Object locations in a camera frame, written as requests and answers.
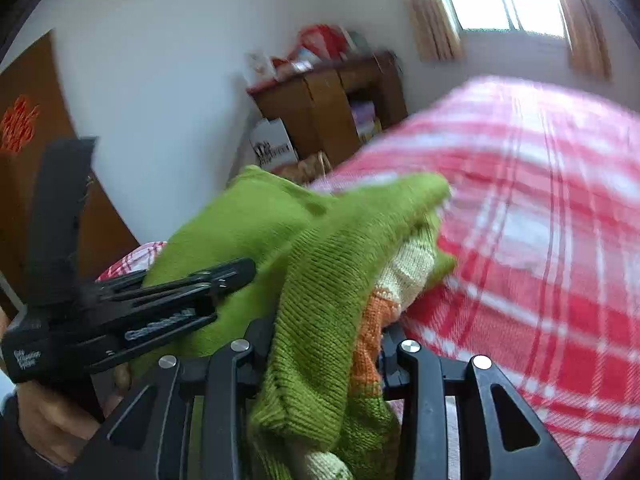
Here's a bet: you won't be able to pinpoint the red door decoration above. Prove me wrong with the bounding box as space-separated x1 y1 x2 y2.
0 95 41 155

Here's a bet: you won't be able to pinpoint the red plaid blanket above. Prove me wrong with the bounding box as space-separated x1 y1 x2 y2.
95 75 640 480

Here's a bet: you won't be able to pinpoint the brown wooden desk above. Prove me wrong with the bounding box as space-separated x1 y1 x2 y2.
246 50 408 168

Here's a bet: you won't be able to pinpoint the red gift box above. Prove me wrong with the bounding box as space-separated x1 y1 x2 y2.
298 24 351 61

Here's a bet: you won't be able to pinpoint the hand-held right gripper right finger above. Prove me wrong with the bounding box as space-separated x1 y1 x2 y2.
377 322 582 480

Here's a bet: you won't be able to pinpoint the white printed card box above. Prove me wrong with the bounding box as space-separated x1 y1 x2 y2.
244 51 277 86

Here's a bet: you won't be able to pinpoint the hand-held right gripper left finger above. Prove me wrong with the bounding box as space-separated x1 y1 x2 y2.
67 317 277 480

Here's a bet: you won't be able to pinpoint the person's left forearm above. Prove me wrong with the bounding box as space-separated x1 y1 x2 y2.
0 400 68 480

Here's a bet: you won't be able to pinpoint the beige floral curtain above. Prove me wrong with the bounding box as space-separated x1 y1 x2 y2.
397 0 466 63
542 0 613 81

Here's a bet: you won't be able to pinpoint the woven straw bag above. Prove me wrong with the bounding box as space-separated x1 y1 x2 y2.
295 152 333 183

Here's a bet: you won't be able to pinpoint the brown wooden door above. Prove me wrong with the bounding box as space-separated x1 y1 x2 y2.
0 30 142 313

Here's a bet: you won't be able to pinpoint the person's left hand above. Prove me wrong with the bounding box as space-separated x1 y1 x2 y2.
0 359 133 467

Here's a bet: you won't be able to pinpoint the green knitted sweater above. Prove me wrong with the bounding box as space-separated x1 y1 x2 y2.
142 165 458 480

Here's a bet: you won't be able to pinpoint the stacked boxes in desk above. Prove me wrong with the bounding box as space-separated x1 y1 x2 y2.
350 101 383 142

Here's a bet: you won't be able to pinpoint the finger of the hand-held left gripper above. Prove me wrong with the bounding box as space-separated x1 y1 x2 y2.
97 258 258 312
99 300 219 367

